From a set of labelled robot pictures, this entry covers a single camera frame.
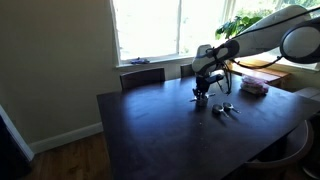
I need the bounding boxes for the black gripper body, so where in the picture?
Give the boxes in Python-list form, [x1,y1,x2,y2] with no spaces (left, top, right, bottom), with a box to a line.
[194,74,212,94]

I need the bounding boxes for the dark wooden straight-back chair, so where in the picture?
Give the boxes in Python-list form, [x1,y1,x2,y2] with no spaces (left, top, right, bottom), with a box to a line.
[119,67,167,91]
[179,63,198,79]

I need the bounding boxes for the clear plastic food bag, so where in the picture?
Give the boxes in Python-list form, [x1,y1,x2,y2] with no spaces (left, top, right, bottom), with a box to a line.
[240,74,270,96]

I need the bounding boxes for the green leafy houseplant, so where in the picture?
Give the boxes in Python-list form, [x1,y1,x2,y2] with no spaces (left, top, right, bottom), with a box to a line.
[214,9,268,41]

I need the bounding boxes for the light wooden bench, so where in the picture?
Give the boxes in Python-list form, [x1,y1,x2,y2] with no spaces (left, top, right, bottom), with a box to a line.
[229,58,291,88]

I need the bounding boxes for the blue object on sill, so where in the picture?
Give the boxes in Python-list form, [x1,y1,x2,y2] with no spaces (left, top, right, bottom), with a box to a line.
[129,57,151,65]

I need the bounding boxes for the white framed side window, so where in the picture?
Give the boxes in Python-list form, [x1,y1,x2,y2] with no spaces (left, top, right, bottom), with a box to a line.
[229,0,320,72]

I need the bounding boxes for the grey seat cushion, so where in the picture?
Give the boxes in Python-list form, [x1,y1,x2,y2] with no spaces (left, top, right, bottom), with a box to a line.
[293,86,320,103]

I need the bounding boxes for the dark wooden round-back chair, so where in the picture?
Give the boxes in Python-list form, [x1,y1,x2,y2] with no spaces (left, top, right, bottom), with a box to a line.
[244,119,316,180]

